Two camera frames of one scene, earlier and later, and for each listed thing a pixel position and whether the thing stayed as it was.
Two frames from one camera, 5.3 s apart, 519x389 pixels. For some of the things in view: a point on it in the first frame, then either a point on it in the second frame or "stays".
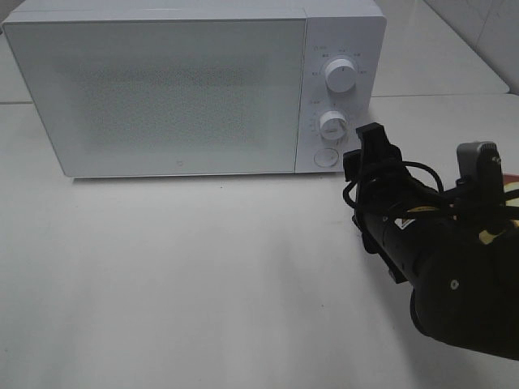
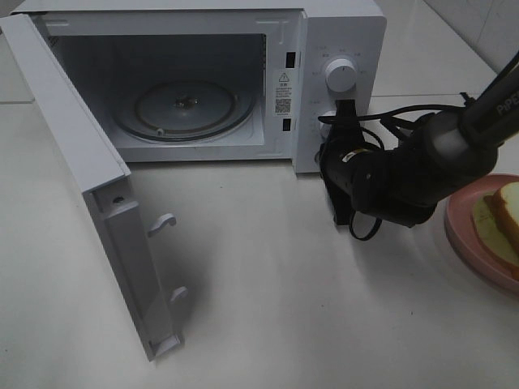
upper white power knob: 340,74 stays
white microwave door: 169,97 → 130,247
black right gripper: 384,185 → 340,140
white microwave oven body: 201,87 stays
